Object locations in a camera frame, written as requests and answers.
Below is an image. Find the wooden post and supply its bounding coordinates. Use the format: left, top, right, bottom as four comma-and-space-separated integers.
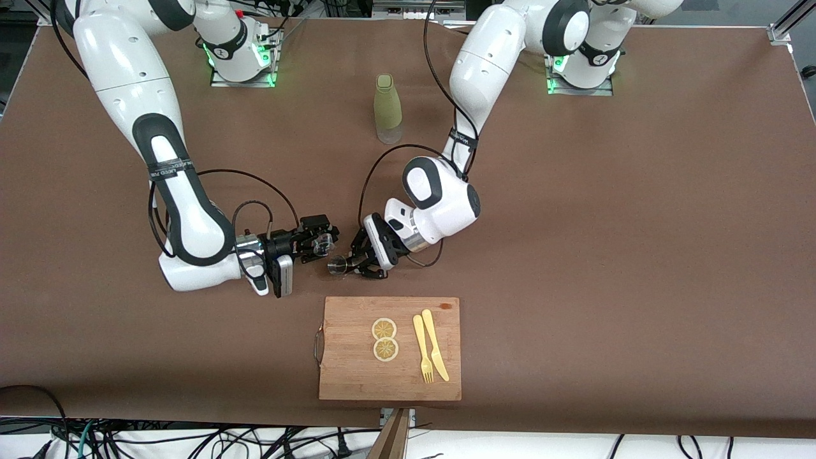
368, 408, 412, 459

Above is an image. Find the yellow plastic knife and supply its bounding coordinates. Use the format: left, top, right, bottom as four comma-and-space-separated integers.
421, 309, 450, 382

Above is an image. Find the thick black cable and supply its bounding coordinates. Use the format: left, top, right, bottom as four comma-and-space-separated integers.
0, 384, 69, 447

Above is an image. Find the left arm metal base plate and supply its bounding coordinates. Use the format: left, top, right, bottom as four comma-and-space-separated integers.
544, 54, 616, 97

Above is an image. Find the aluminium frame profile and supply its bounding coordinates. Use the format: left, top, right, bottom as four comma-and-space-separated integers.
768, 0, 816, 45

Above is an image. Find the yellow plastic fork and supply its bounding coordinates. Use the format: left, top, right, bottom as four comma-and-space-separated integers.
412, 314, 435, 384

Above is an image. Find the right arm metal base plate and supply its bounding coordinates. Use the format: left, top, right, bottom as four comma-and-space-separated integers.
209, 29, 282, 89

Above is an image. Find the brown table cover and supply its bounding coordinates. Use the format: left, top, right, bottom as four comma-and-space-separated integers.
0, 13, 816, 441

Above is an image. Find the green bottle with clear base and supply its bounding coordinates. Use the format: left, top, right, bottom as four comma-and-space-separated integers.
373, 73, 404, 145

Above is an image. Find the wooden cutting board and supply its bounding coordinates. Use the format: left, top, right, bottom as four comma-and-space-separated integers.
318, 296, 462, 402

